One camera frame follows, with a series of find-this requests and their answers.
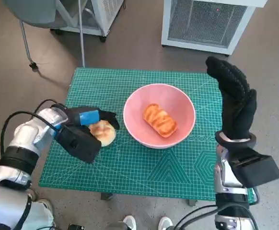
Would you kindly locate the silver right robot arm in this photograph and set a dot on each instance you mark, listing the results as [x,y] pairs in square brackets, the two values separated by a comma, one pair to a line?
[230,198]

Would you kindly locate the grey metal pole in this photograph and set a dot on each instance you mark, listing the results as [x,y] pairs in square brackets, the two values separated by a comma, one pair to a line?
[82,36]

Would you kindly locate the long striped toy bread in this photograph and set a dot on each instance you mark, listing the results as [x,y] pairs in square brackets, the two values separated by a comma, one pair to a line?
[159,119]

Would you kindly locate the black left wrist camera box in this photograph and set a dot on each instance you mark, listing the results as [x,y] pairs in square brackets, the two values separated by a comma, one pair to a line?
[79,146]

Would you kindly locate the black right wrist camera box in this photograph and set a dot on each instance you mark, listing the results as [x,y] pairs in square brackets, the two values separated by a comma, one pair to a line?
[259,170]

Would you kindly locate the pink bowl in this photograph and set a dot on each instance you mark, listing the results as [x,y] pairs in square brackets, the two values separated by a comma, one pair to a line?
[134,124]

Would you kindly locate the green cutting mat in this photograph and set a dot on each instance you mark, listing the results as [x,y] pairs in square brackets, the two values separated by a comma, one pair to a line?
[130,167]

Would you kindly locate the white wheeled cabinet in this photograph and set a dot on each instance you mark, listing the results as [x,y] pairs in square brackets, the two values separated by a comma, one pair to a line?
[108,16]

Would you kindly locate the large white mesh cabinet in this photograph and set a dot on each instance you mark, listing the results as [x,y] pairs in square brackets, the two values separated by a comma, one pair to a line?
[201,24]

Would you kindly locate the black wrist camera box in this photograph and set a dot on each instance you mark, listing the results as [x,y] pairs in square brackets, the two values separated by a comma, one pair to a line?
[259,170]
[79,146]

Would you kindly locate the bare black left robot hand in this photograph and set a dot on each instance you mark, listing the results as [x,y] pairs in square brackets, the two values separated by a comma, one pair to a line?
[89,117]

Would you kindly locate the grey chair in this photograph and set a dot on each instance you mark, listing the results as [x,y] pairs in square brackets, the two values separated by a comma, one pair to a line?
[34,12]

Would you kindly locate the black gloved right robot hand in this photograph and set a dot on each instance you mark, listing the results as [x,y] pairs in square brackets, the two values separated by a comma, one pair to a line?
[237,110]

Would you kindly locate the black table foot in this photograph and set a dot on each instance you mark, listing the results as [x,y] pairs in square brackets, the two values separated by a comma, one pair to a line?
[107,196]
[192,202]

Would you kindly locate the white shoe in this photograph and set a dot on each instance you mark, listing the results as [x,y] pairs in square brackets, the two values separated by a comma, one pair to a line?
[130,222]
[165,223]

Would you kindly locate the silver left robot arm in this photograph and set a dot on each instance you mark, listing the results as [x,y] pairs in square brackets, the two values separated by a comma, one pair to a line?
[22,134]

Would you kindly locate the round toy bread bun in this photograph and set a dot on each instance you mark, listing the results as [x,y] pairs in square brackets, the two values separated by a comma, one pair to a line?
[106,134]

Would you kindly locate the small black device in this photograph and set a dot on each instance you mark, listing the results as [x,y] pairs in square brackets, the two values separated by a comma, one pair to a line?
[76,227]

